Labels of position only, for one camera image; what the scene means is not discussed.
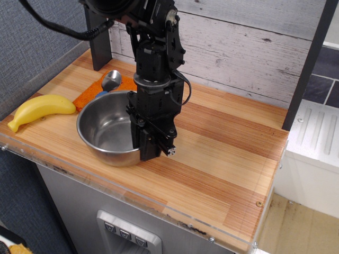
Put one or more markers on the orange cloth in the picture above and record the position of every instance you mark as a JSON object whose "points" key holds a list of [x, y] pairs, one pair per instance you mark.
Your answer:
{"points": [[90, 93]]}

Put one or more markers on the blue handled metal spoon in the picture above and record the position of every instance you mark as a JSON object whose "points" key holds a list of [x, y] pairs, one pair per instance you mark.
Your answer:
{"points": [[111, 81]]}

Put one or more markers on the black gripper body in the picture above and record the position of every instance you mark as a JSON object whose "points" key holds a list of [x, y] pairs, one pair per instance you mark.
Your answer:
{"points": [[157, 103]]}

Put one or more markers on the yellow plastic banana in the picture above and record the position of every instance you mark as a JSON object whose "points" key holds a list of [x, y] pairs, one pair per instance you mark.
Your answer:
{"points": [[38, 107]]}

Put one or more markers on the stainless steel pot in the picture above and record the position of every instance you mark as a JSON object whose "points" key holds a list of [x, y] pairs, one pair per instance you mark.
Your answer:
{"points": [[104, 125]]}

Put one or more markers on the black right corner post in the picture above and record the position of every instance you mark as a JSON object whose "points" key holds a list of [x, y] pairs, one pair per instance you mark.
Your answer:
{"points": [[314, 51]]}

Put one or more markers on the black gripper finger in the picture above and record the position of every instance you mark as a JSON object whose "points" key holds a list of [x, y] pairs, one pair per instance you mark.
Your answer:
{"points": [[136, 130], [152, 143]]}

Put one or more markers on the yellow object bottom left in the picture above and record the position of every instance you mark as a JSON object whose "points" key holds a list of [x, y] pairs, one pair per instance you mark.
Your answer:
{"points": [[19, 249]]}

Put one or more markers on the grey dispenser button panel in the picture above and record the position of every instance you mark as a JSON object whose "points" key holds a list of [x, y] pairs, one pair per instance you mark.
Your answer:
{"points": [[121, 236]]}

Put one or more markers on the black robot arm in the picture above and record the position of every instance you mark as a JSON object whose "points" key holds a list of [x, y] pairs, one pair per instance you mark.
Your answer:
{"points": [[153, 27]]}

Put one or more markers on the white toy sink unit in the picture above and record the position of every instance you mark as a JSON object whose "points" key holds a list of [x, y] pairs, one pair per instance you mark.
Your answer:
{"points": [[308, 172]]}

